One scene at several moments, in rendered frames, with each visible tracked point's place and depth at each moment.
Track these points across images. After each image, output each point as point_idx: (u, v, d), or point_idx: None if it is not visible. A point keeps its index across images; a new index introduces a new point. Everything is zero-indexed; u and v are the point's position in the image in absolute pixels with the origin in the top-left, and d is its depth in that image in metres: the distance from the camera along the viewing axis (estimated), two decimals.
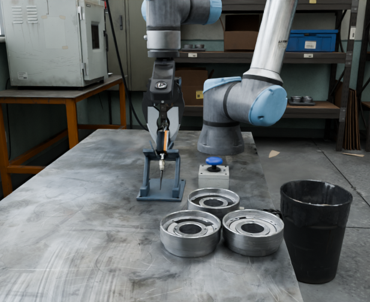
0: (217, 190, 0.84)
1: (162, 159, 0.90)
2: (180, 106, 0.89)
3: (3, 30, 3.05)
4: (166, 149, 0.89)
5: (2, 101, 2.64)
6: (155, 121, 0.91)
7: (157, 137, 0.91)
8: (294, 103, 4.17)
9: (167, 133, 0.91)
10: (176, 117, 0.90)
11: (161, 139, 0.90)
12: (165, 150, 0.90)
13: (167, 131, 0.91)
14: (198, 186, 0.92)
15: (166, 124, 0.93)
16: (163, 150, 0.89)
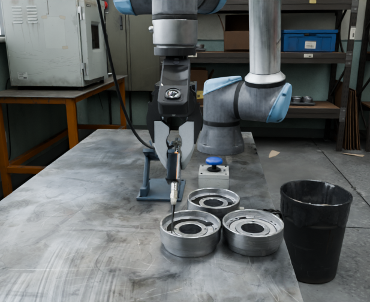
0: (217, 190, 0.84)
1: (175, 189, 0.68)
2: (196, 120, 0.67)
3: (3, 30, 3.05)
4: (177, 178, 0.68)
5: (2, 101, 2.64)
6: (164, 141, 0.69)
7: (167, 161, 0.69)
8: (294, 103, 4.17)
9: (177, 156, 0.69)
10: (190, 135, 0.68)
11: (172, 165, 0.68)
12: (176, 178, 0.68)
13: (178, 153, 0.69)
14: (198, 186, 0.92)
15: (179, 142, 0.71)
16: (176, 179, 0.68)
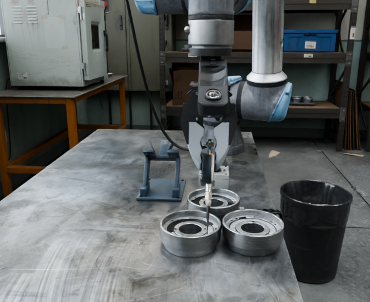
0: (217, 190, 0.84)
1: (210, 190, 0.68)
2: (231, 121, 0.67)
3: (3, 30, 3.05)
4: (212, 179, 0.67)
5: (2, 101, 2.64)
6: (198, 141, 0.68)
7: (202, 162, 0.68)
8: (294, 103, 4.17)
9: (212, 157, 0.68)
10: (226, 136, 0.68)
11: (207, 166, 0.68)
12: (211, 180, 0.67)
13: (212, 154, 0.69)
14: (198, 186, 0.92)
15: (212, 144, 0.71)
16: (210, 180, 0.67)
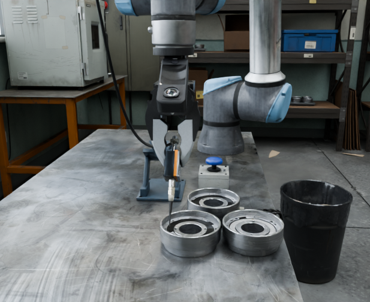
0: (217, 190, 0.84)
1: (173, 186, 0.70)
2: (195, 118, 0.69)
3: (3, 30, 3.05)
4: (177, 175, 0.69)
5: (2, 101, 2.64)
6: (162, 138, 0.71)
7: (165, 159, 0.70)
8: (294, 103, 4.17)
9: (177, 154, 0.70)
10: (190, 133, 0.70)
11: (170, 162, 0.70)
12: (176, 175, 0.69)
13: (177, 150, 0.71)
14: (198, 186, 0.92)
15: (176, 141, 0.73)
16: (173, 176, 0.69)
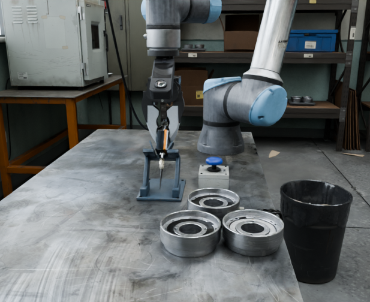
0: (217, 190, 0.84)
1: (162, 157, 0.90)
2: (180, 105, 0.89)
3: (3, 30, 3.05)
4: (166, 148, 0.89)
5: (2, 101, 2.64)
6: (154, 120, 0.91)
7: (157, 136, 0.90)
8: (294, 103, 4.17)
9: (167, 132, 0.90)
10: (176, 116, 0.90)
11: (160, 139, 0.90)
12: (165, 148, 0.89)
13: (167, 130, 0.91)
14: (198, 186, 0.92)
15: (166, 123, 0.93)
16: (163, 149, 0.89)
